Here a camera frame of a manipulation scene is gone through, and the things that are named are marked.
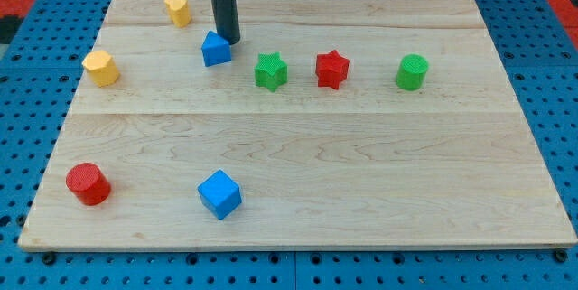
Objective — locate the blue triangle block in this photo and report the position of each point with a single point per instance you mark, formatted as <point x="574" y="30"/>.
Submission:
<point x="215" y="50"/>

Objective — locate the blue cube block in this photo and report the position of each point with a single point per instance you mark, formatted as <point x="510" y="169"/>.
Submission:
<point x="220" y="194"/>

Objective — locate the green star block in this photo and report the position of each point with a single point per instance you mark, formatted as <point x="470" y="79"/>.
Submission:
<point x="271" y="71"/>

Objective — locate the wooden board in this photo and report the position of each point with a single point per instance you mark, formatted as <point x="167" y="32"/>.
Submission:
<point x="366" y="167"/>

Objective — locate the red star block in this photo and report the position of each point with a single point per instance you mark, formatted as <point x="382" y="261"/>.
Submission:
<point x="331" y="69"/>

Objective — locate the green cylinder block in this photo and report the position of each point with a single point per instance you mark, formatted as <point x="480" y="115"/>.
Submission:
<point x="411" y="72"/>

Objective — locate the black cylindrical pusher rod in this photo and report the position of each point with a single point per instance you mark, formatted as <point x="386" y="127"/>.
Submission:
<point x="225" y="14"/>

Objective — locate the yellow heart block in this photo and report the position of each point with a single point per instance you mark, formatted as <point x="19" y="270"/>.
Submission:
<point x="179" y="12"/>

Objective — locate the yellow hexagon block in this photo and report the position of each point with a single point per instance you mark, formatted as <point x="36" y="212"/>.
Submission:
<point x="101" y="68"/>

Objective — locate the red cylinder block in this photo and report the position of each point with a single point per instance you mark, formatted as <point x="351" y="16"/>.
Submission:
<point x="88" y="184"/>

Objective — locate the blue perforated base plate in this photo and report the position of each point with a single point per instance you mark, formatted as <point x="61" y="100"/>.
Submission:
<point x="40" y="72"/>

